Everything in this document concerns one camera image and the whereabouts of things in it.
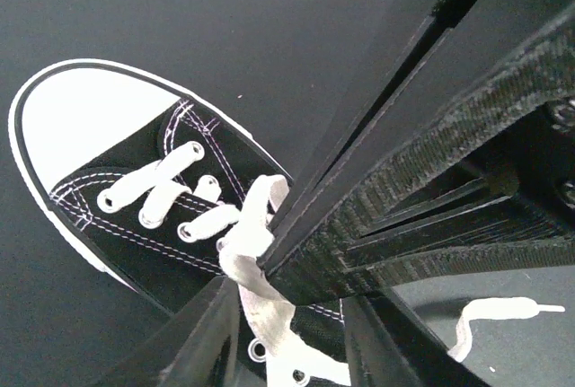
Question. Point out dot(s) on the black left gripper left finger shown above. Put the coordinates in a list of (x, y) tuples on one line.
[(197, 346)]

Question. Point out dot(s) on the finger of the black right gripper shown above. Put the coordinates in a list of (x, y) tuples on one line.
[(455, 174), (425, 53)]

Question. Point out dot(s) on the black canvas sneaker white sole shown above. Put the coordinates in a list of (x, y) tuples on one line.
[(143, 178)]

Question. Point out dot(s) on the white shoelace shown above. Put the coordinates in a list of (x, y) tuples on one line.
[(309, 338)]

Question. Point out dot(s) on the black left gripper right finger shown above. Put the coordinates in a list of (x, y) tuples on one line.
[(387, 344)]

